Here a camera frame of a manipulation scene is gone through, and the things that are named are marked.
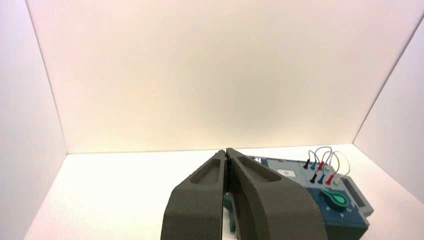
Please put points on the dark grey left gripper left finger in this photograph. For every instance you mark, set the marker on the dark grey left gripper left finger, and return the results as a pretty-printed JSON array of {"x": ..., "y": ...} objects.
[{"x": 195, "y": 212}]

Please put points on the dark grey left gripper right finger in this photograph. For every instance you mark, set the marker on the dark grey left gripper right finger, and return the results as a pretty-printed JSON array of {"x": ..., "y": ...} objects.
[{"x": 275, "y": 212}]

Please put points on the green dial knob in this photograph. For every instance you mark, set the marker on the green dial knob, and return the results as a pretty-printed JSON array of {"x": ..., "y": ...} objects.
[{"x": 338, "y": 200}]

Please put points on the blue grey task board box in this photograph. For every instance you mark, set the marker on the blue grey task board box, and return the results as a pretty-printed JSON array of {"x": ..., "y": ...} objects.
[{"x": 348, "y": 225}]

